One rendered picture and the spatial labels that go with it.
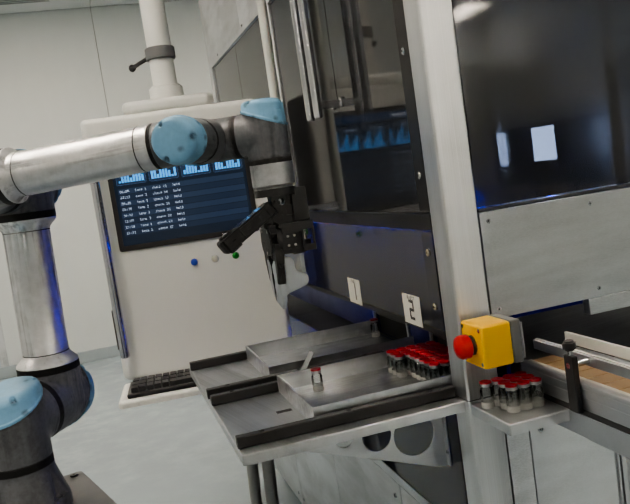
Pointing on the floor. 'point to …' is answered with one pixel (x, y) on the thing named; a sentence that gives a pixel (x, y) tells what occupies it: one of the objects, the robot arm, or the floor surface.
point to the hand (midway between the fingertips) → (279, 302)
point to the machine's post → (455, 232)
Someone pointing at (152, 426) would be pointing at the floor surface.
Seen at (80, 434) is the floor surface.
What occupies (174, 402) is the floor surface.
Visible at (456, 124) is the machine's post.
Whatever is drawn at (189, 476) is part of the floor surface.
